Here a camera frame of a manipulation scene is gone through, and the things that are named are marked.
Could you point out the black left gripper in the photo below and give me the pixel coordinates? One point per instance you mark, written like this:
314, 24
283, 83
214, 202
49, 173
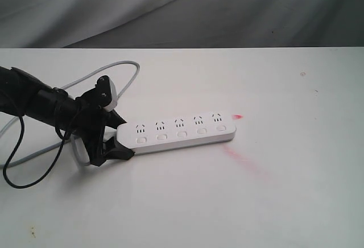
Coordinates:
85, 119

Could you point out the white five-outlet power strip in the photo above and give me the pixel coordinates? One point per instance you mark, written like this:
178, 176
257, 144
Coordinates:
149, 136

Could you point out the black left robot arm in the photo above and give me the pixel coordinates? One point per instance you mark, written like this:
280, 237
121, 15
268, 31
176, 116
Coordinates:
23, 94

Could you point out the grey backdrop cloth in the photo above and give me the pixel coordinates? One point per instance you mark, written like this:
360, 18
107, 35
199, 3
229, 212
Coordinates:
181, 23

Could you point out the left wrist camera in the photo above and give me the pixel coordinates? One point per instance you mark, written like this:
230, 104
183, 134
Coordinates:
106, 95

